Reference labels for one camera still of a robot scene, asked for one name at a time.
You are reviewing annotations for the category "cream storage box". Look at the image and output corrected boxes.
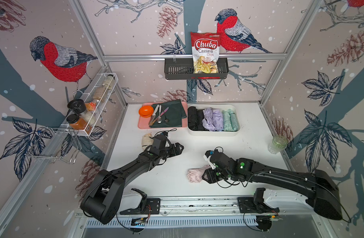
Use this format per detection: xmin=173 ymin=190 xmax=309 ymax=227
xmin=186 ymin=104 xmax=240 ymax=137

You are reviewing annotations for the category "black wall basket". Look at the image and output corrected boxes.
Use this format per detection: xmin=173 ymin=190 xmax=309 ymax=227
xmin=164 ymin=57 xmax=229 ymax=80

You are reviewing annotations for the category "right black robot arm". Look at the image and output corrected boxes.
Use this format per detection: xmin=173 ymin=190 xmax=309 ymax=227
xmin=202 ymin=149 xmax=343 ymax=221

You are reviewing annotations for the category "pink umbrella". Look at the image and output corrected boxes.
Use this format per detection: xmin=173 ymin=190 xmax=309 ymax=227
xmin=187 ymin=165 xmax=211 ymax=183

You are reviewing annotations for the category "green lidded glass jar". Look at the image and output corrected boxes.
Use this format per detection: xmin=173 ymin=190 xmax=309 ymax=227
xmin=268 ymin=135 xmax=289 ymax=154

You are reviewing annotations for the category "black sleeved umbrella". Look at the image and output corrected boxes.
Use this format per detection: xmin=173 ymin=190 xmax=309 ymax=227
xmin=188 ymin=106 xmax=198 ymax=131

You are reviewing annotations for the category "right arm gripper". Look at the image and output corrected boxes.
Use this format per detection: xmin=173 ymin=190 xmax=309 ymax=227
xmin=199 ymin=168 xmax=231 ymax=185

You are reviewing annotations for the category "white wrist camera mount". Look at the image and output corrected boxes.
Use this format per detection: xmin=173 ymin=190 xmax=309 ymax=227
xmin=207 ymin=151 xmax=217 ymax=170

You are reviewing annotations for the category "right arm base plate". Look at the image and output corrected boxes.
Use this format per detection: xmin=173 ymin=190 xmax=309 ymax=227
xmin=237 ymin=197 xmax=280 ymax=214

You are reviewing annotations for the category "dark green cloth napkin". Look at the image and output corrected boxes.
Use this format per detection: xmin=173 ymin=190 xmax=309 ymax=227
xmin=150 ymin=100 xmax=187 ymax=128

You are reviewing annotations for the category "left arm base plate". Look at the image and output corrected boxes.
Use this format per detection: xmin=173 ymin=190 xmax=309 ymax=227
xmin=119 ymin=198 xmax=161 ymax=215

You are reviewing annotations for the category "wire hook rack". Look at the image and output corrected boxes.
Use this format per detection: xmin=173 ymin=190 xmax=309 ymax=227
xmin=25 ymin=126 xmax=81 ymax=164

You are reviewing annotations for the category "mint green strapped umbrella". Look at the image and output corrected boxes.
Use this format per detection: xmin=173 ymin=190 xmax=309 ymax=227
xmin=228 ymin=109 xmax=239 ymax=131

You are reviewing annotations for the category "dark metal spoon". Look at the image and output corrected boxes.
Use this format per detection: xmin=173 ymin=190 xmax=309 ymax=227
xmin=163 ymin=110 xmax=169 ymax=123

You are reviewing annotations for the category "pink plastic tray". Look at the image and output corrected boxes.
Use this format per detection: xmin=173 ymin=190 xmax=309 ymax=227
xmin=138 ymin=102 xmax=188 ymax=130

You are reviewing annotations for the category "beige striped umbrella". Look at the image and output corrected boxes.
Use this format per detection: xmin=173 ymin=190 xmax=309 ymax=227
xmin=141 ymin=133 xmax=154 ymax=151

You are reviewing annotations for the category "white handled knife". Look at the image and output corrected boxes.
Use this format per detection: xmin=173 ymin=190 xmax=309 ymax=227
xmin=148 ymin=104 xmax=159 ymax=126

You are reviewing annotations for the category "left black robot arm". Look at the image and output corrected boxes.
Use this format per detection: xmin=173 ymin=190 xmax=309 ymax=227
xmin=80 ymin=134 xmax=184 ymax=225

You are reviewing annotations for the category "white handled silver spoon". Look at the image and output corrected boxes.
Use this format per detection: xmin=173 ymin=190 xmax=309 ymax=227
xmin=157 ymin=106 xmax=162 ymax=124

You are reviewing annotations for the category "orange spice jar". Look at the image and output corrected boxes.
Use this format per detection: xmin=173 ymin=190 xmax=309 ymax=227
xmin=66 ymin=114 xmax=88 ymax=130

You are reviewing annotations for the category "white wire spice rack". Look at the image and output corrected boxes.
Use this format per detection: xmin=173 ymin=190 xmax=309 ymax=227
xmin=69 ymin=73 xmax=117 ymax=137

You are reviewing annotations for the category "black lidded spice jar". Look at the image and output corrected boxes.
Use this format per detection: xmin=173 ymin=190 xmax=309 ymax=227
xmin=67 ymin=99 xmax=87 ymax=115

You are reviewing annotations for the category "Chuba cassava chips bag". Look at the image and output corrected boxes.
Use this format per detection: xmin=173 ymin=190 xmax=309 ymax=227
xmin=190 ymin=32 xmax=221 ymax=74

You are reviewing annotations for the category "iridescent ornate butter knife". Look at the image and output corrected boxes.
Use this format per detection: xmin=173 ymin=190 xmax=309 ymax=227
xmin=152 ymin=107 xmax=169 ymax=124

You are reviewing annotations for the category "lavender umbrella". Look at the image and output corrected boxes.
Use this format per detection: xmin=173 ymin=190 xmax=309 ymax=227
xmin=202 ymin=108 xmax=216 ymax=131
xmin=213 ymin=109 xmax=224 ymax=131

